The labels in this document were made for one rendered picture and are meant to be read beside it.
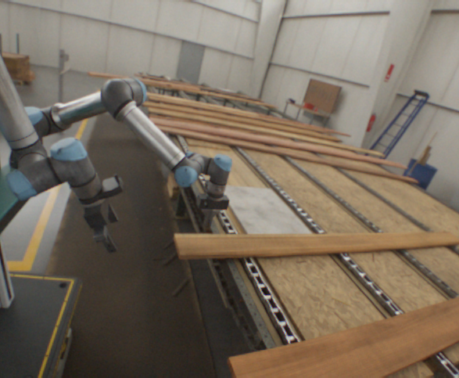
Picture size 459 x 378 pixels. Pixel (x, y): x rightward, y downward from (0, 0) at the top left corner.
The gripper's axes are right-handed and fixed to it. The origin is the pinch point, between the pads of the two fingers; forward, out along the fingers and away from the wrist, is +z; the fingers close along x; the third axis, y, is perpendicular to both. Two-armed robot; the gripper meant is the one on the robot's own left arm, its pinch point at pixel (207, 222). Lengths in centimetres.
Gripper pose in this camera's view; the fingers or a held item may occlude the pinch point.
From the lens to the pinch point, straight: 124.4
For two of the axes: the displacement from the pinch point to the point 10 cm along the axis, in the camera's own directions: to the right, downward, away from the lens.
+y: 3.2, 5.0, -8.1
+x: 9.2, 0.5, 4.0
